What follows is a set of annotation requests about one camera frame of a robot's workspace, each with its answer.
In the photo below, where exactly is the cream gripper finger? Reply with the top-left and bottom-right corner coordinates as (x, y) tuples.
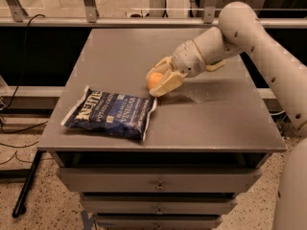
(146, 57), (174, 81)
(149, 71), (184, 97)

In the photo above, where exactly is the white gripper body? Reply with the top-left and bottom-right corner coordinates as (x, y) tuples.
(172, 40), (205, 78)

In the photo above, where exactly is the orange fruit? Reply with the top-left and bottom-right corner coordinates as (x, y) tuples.
(147, 72), (163, 89)

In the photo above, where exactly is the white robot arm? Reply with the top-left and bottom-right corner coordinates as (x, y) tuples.
(146, 2), (307, 230)

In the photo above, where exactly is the blue chip bag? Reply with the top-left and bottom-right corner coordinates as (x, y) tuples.
(61, 86), (157, 141)

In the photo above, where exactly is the green yellow sponge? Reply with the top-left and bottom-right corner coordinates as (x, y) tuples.
(205, 59), (226, 72)

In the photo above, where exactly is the grey drawer cabinet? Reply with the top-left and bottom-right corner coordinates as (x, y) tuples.
(36, 28), (288, 230)

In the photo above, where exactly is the top drawer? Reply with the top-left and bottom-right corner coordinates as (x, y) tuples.
(57, 168), (261, 193)

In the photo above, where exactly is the drawer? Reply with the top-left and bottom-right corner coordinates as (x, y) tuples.
(81, 193), (237, 216)
(95, 215), (222, 230)
(57, 168), (261, 193)

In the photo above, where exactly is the middle drawer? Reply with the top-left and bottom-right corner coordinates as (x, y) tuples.
(81, 193), (237, 216)

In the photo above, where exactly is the bottom drawer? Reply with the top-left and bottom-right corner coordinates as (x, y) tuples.
(95, 215), (222, 230)

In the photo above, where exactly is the black floor pole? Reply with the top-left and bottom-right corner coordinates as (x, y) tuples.
(12, 150), (43, 219)

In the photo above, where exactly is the black cable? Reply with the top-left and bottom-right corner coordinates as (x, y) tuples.
(0, 13), (50, 134)

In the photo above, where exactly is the metal railing frame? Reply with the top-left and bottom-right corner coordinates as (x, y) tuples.
(0, 0), (307, 29)

